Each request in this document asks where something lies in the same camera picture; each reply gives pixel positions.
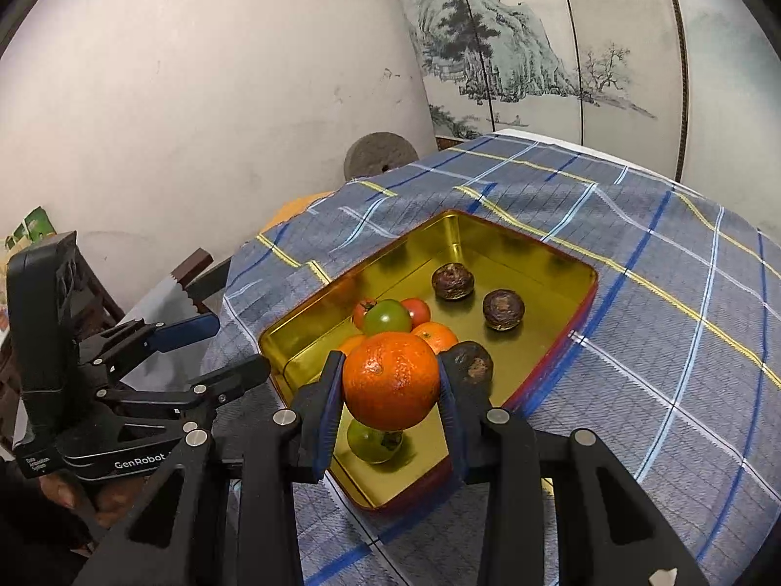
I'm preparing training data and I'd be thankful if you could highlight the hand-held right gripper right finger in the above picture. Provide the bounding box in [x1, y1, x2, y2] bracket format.
[436, 347, 712, 586]

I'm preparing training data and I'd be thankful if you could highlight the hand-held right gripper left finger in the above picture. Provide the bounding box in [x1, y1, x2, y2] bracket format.
[70, 350, 349, 586]

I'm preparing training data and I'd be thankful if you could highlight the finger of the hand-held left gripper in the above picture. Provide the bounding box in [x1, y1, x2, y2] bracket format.
[79, 313, 221, 379]
[91, 354, 271, 434]

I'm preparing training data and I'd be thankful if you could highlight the dark brown passion fruit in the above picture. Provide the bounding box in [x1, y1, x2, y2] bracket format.
[452, 342, 494, 387]

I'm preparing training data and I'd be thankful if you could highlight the small orange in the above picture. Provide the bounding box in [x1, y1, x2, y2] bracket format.
[342, 331, 441, 431]

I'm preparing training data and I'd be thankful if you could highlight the red tin box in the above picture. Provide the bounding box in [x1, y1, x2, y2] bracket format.
[258, 209, 599, 512]

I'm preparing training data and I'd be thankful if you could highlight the large red tomato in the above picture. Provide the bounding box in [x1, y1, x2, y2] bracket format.
[399, 297, 432, 329]

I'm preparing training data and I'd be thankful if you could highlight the small red tomato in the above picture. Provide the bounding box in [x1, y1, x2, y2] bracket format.
[352, 298, 379, 332]

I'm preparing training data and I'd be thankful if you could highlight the green tomato with stem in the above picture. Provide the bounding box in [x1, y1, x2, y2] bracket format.
[364, 299, 412, 336]

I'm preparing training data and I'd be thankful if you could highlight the person's left hand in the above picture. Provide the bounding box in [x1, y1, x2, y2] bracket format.
[37, 470, 144, 517]

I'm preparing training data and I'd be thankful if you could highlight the white jagged-edged board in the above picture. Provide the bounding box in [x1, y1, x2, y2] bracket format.
[119, 269, 199, 326]

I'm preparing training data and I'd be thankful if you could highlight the brown wooden block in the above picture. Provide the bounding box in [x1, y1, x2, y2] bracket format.
[172, 248, 214, 285]

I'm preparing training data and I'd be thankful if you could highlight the dark wooden chair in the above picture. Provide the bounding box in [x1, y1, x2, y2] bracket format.
[73, 244, 126, 343]

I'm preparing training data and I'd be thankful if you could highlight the green box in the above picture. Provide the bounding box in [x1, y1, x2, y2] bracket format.
[5, 208, 56, 254]

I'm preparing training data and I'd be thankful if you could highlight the orange fabric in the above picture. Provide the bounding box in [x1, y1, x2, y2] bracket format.
[267, 194, 333, 227]

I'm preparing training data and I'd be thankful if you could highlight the blue-grey plaid tablecloth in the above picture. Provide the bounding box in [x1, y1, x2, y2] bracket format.
[201, 134, 781, 586]

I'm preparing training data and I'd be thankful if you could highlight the grey round stone disc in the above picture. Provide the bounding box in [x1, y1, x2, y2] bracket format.
[343, 131, 421, 183]

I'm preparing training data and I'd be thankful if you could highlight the landscape-painted folding screen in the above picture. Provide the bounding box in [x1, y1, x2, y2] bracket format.
[381, 0, 781, 196]

